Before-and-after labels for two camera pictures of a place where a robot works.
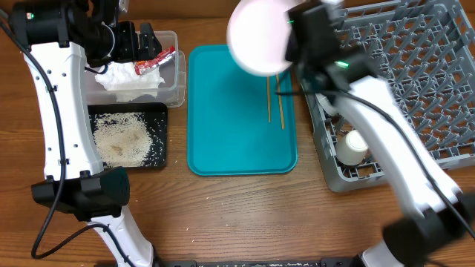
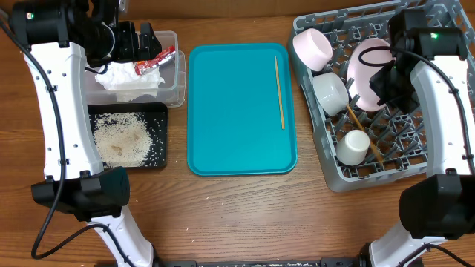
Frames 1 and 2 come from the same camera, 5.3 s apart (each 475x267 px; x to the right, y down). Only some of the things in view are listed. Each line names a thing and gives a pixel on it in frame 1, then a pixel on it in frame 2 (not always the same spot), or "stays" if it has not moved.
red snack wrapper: [143, 65] stays
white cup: [351, 147] stays
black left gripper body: [125, 47] stays
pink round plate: [257, 35] -> [368, 57]
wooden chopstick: [269, 99] -> [378, 156]
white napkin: [122, 76] stays
